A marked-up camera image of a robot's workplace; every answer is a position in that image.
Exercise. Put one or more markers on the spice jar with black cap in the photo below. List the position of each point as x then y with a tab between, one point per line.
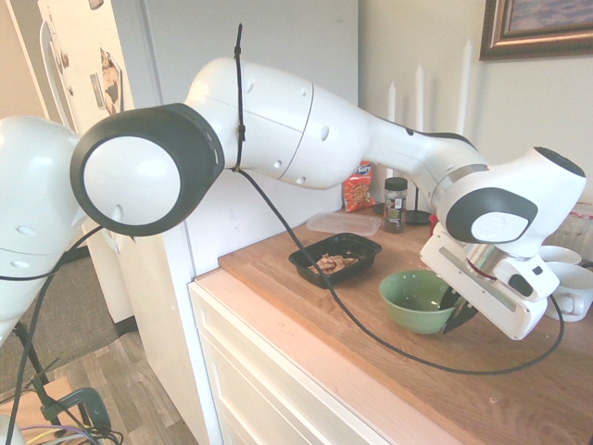
395	204

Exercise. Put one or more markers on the red mug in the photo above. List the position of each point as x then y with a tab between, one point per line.
433	225

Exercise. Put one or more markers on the green metal clamp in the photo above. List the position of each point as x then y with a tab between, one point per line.
88	403

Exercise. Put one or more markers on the clear plastic lid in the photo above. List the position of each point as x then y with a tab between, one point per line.
343	222

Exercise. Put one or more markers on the black plastic food tray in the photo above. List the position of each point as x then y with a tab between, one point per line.
366	252

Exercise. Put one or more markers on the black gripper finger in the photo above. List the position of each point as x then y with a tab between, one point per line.
463	315
448	300

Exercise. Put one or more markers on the orange snack bag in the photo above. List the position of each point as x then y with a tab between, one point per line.
359	190

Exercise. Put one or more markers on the black zip tie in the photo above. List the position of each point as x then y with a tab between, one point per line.
239	92

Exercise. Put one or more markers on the white taper candle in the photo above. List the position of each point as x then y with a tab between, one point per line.
392	102
466	83

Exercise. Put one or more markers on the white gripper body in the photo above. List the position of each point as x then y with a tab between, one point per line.
486	301

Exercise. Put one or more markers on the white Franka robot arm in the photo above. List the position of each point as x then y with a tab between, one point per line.
278	120

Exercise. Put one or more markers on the grey rug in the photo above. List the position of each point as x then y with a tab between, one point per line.
69	301

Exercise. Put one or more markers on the brown cereal flakes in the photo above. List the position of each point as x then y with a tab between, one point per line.
331	264

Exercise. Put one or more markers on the small photo fridge magnet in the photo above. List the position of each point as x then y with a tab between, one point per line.
96	92

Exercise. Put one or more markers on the glass jar red checked lid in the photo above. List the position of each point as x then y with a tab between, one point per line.
581	222

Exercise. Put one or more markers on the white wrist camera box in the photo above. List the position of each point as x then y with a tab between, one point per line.
523	278

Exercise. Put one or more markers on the green ceramic bowl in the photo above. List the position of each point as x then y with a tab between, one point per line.
407	306

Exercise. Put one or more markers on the framed painting brown frame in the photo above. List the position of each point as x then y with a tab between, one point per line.
537	28

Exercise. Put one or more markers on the white mug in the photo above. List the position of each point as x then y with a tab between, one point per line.
574	287
560	255

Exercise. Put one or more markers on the white drawer cabinet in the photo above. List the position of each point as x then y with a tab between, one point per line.
259	394

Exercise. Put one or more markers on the black candlestick holder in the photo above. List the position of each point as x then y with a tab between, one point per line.
419	217

